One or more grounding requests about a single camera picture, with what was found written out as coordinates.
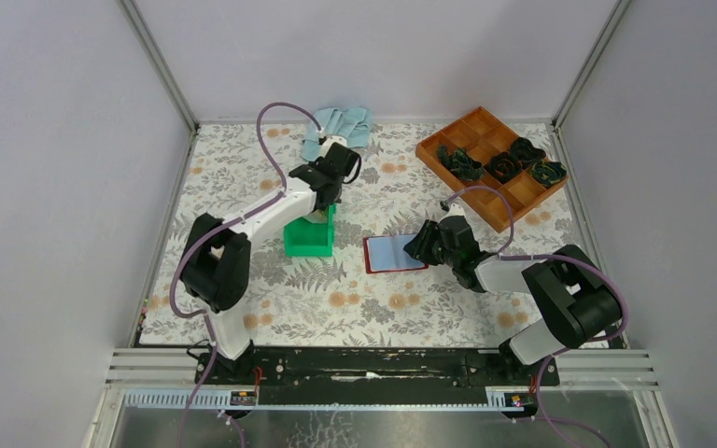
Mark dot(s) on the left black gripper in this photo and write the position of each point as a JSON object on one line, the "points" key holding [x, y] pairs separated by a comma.
{"points": [[309, 166]]}

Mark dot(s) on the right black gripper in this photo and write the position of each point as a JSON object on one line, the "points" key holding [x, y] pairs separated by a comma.
{"points": [[419, 245]]}

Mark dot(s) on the red leather card holder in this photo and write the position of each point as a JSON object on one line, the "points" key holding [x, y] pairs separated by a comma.
{"points": [[385, 254]]}

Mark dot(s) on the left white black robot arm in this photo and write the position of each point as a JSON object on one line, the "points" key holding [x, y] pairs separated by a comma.
{"points": [[215, 266]]}

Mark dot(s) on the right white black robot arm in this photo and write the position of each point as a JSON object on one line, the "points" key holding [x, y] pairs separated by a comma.
{"points": [[576, 301]]}

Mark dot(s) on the light blue cloth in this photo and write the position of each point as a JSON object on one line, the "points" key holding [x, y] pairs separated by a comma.
{"points": [[354, 124]]}

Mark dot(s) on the green plastic bin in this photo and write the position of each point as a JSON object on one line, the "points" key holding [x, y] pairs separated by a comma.
{"points": [[303, 238]]}

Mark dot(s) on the dark rolled sock left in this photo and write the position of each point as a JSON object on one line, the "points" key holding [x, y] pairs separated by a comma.
{"points": [[460, 164]]}

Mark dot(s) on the dark rolled sock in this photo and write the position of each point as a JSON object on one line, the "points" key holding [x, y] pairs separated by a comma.
{"points": [[503, 168], [460, 164], [548, 173], [525, 153]]}

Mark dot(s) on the dark rolled sock middle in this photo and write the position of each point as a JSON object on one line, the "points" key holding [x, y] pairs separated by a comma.
{"points": [[503, 168]]}

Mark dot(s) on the dark rolled sock top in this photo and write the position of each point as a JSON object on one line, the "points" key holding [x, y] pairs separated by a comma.
{"points": [[525, 153]]}

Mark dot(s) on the dark rolled sock right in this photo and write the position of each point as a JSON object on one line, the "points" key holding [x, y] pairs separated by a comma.
{"points": [[548, 173]]}

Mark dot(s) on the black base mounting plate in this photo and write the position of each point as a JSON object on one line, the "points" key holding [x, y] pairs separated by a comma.
{"points": [[449, 377]]}

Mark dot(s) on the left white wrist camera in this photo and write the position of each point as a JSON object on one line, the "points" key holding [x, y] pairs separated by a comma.
{"points": [[330, 141]]}

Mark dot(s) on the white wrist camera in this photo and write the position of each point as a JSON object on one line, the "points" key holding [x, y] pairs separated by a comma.
{"points": [[330, 141], [454, 210]]}

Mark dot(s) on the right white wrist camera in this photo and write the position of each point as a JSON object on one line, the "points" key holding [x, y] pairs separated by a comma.
{"points": [[454, 210]]}

